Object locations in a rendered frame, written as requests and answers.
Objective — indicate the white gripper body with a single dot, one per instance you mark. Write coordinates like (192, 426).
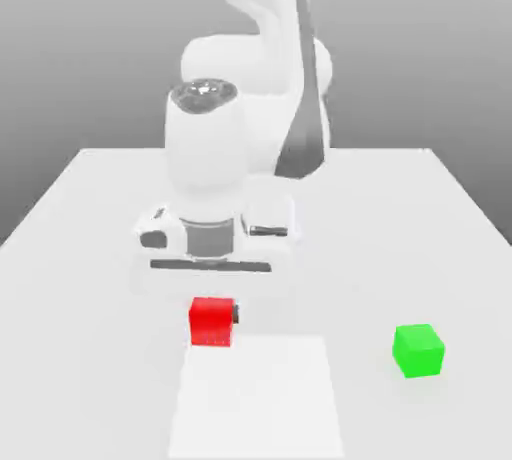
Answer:
(208, 280)

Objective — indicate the small red cube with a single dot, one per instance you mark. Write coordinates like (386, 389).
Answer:
(210, 322)

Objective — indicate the small green cube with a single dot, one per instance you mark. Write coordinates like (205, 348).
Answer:
(418, 351)

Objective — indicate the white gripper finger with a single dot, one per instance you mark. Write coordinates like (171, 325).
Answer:
(235, 314)

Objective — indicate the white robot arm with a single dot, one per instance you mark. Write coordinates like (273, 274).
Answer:
(206, 148)

